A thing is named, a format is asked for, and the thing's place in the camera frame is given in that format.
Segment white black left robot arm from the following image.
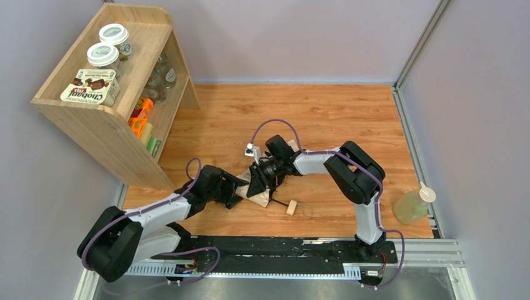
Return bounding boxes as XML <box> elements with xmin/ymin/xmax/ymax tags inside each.
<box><xmin>77</xmin><ymin>165</ymin><xmax>249</xmax><ymax>283</ymax></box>

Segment wooden shelf unit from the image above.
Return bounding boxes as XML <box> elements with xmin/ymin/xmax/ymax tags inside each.
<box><xmin>32</xmin><ymin>3</ymin><xmax>199</xmax><ymax>189</ymax></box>

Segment pale green pump bottle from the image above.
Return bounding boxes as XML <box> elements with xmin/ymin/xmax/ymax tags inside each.
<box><xmin>392</xmin><ymin>182</ymin><xmax>436</xmax><ymax>224</ymax></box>

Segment glass jars in shelf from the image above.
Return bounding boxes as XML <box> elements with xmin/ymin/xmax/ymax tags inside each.
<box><xmin>141</xmin><ymin>54</ymin><xmax>176</xmax><ymax>103</ymax></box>

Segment green box on shelf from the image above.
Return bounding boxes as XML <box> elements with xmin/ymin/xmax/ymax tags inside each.
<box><xmin>146</xmin><ymin>136</ymin><xmax>162</xmax><ymax>158</ymax></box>

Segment back white-lidded jar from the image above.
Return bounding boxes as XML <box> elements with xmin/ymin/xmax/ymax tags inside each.
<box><xmin>99</xmin><ymin>23</ymin><xmax>132</xmax><ymax>61</ymax></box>

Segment white-lidded jar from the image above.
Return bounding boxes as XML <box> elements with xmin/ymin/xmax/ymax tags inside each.
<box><xmin>99</xmin><ymin>23</ymin><xmax>132</xmax><ymax>61</ymax></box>
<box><xmin>87</xmin><ymin>42</ymin><xmax>123</xmax><ymax>79</ymax></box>

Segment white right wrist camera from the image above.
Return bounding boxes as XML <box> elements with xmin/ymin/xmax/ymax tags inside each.
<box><xmin>244</xmin><ymin>143</ymin><xmax>263</xmax><ymax>165</ymax></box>

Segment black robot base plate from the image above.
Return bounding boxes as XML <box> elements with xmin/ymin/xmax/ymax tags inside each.
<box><xmin>149</xmin><ymin>235</ymin><xmax>398</xmax><ymax>275</ymax></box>

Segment orange box on shelf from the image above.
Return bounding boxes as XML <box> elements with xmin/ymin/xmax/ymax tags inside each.
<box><xmin>127</xmin><ymin>97</ymin><xmax>154</xmax><ymax>138</ymax></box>

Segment front white-lidded jar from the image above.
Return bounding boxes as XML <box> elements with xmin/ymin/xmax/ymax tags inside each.
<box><xmin>87</xmin><ymin>42</ymin><xmax>123</xmax><ymax>79</ymax></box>

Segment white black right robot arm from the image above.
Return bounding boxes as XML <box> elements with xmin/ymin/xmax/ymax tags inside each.
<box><xmin>245</xmin><ymin>135</ymin><xmax>386</xmax><ymax>261</ymax></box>

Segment aluminium frame rail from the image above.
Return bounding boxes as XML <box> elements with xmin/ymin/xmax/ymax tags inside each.
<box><xmin>101</xmin><ymin>236</ymin><xmax>475</xmax><ymax>299</ymax></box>

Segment Chobani yogurt pack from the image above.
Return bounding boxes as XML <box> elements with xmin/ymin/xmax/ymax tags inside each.
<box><xmin>60</xmin><ymin>69</ymin><xmax>120</xmax><ymax>106</ymax></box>

